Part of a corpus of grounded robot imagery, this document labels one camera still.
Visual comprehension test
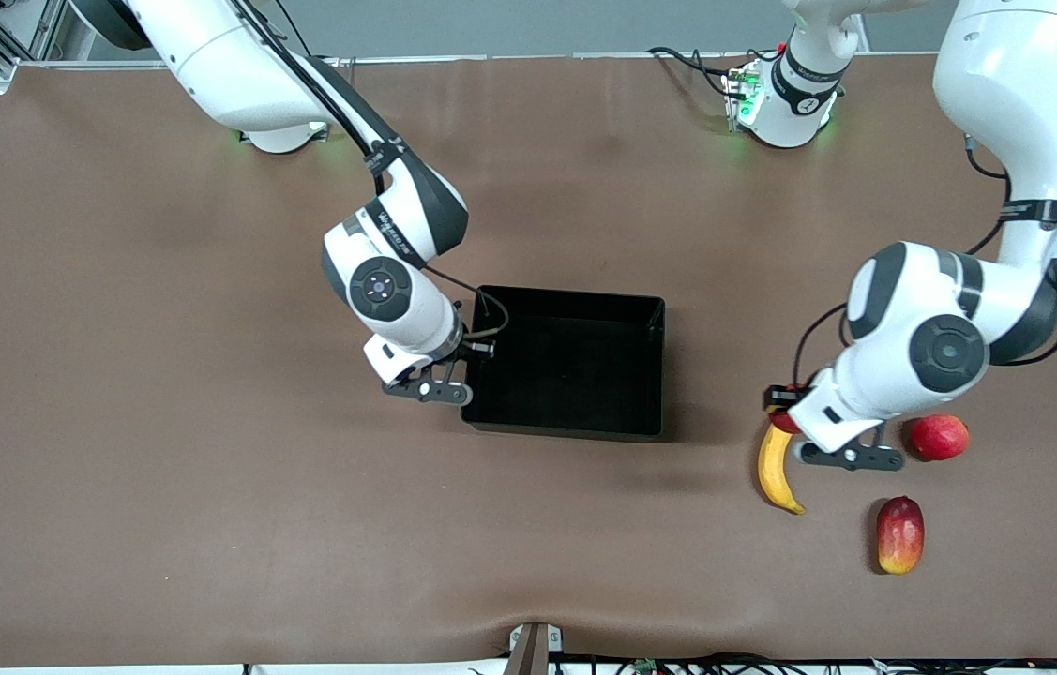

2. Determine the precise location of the red peach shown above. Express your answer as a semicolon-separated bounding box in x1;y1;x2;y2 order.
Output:
908;413;971;462

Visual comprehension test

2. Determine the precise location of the small red yellow apple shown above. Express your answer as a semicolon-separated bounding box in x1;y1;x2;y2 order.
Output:
769;382;810;435

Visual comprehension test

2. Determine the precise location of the yellow banana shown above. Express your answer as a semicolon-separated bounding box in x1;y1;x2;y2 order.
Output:
757;424;808;516

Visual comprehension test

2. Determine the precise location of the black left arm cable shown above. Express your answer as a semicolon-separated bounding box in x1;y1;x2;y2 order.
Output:
791;131;1057;387

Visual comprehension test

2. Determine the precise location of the front camera stand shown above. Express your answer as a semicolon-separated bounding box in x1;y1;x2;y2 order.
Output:
502;622;565;675

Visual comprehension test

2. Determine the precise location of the black left base cable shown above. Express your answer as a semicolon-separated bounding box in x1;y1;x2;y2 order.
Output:
648;42;778;99

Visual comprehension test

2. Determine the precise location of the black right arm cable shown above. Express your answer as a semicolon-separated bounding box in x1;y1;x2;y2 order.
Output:
228;0;510;340

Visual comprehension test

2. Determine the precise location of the black plastic box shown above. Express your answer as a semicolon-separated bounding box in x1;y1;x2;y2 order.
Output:
461;285;667;443

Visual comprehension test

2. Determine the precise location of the red yellow mango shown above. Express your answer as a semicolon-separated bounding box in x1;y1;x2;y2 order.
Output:
875;496;926;576

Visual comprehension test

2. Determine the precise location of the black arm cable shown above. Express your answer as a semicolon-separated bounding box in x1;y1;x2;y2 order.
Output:
228;0;510;340
791;131;1057;387

